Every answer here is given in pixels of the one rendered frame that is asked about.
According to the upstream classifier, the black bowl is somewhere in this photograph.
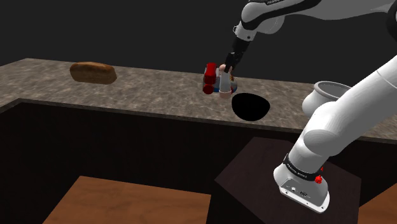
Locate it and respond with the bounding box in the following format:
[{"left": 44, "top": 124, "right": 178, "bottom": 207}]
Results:
[{"left": 231, "top": 92, "right": 271, "bottom": 122}]

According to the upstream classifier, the grey white pot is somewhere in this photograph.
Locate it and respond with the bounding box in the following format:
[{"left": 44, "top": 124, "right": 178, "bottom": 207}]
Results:
[{"left": 302, "top": 81, "right": 353, "bottom": 118}]

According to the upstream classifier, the brown bread loaf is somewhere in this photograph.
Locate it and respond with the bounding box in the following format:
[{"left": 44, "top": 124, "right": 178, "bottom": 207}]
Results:
[{"left": 69, "top": 61, "right": 118, "bottom": 85}]

